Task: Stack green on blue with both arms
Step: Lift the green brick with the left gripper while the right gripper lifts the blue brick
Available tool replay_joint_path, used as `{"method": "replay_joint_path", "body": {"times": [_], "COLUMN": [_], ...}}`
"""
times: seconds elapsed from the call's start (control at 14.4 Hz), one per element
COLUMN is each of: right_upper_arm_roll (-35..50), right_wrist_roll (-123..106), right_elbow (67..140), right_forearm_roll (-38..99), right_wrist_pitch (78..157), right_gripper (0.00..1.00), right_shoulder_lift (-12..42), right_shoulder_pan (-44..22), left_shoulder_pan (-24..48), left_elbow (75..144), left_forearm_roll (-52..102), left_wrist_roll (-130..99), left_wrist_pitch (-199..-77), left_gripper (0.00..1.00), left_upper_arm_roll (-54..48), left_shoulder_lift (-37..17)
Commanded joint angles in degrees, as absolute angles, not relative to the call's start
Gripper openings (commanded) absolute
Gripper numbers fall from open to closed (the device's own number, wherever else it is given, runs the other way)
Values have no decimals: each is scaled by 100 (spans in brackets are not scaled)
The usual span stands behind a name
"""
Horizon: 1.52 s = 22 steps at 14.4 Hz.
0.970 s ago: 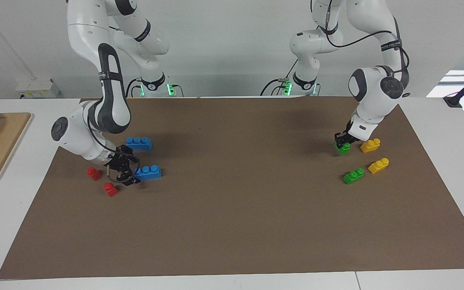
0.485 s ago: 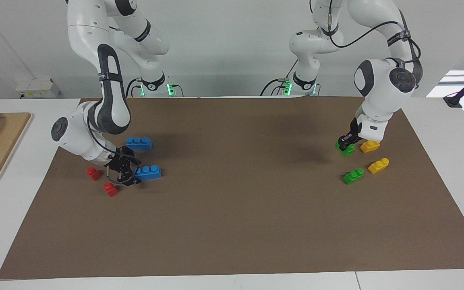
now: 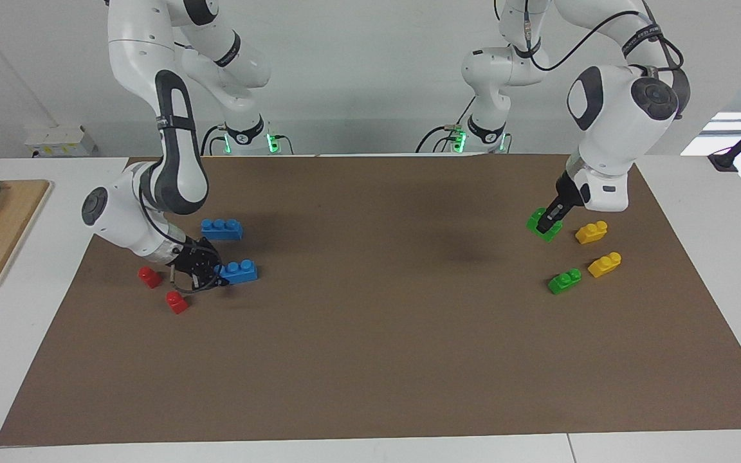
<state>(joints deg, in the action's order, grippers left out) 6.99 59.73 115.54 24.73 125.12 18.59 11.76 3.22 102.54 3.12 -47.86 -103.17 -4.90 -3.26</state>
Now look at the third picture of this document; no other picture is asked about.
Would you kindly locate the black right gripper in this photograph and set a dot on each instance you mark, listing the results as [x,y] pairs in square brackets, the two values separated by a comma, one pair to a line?
[195,256]

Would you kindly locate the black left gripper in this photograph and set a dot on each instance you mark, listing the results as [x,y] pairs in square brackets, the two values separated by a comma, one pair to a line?
[570,191]

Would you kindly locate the green two-stud toy brick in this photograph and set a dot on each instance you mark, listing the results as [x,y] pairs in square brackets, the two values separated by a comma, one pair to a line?
[532,222]
[563,283]

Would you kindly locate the blue three-stud toy brick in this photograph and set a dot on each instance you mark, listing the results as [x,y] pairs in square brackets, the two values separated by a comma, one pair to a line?
[242,273]
[222,231]

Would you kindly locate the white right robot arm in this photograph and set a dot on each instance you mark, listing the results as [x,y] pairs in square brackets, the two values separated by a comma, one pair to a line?
[132,58]

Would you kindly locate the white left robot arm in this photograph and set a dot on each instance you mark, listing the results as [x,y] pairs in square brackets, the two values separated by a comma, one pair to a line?
[608,128]

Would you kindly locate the yellow two-stud toy brick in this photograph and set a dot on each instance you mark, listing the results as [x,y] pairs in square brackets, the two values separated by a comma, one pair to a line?
[590,234]
[603,266]

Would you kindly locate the red one-stud toy brick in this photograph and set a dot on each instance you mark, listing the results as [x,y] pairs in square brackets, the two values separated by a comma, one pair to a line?
[150,278]
[176,303]

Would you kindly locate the brown table mat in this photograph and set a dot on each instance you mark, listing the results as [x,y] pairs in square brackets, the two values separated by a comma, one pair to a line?
[370,360]

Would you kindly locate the wooden cutting board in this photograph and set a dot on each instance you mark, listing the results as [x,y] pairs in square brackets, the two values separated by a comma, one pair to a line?
[4,238]

